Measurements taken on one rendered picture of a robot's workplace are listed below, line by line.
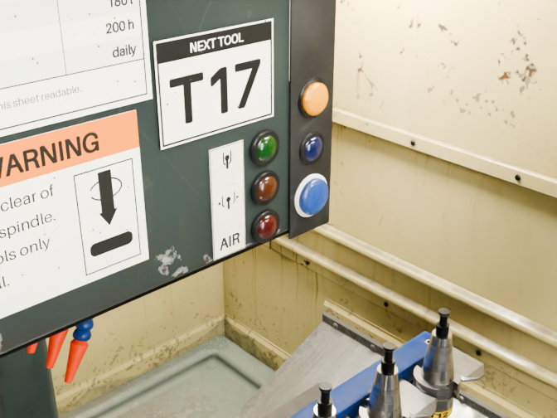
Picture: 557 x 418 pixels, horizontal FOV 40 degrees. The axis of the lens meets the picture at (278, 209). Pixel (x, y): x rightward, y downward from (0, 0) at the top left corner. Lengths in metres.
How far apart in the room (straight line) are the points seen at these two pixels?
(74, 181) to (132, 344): 1.55
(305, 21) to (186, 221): 0.16
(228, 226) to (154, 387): 1.52
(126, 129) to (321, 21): 0.17
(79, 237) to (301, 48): 0.21
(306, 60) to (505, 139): 0.81
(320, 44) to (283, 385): 1.26
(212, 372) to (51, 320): 1.62
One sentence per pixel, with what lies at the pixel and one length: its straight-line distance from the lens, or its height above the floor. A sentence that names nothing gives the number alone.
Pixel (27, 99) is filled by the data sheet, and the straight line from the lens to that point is 0.44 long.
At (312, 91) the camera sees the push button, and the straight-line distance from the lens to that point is 0.57.
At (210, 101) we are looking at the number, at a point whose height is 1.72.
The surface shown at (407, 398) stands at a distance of 1.05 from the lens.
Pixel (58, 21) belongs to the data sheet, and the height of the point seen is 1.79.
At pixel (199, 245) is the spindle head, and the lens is 0.55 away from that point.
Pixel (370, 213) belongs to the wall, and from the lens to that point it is 1.60.
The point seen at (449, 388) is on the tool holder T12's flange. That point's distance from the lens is 1.07.
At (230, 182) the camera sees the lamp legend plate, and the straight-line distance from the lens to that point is 0.55.
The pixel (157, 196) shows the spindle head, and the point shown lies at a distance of 0.51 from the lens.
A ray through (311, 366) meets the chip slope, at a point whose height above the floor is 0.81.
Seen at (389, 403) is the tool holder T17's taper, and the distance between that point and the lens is 0.98.
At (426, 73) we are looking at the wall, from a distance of 1.41.
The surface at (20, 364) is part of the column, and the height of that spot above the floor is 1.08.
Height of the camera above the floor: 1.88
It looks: 26 degrees down
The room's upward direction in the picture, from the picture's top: straight up
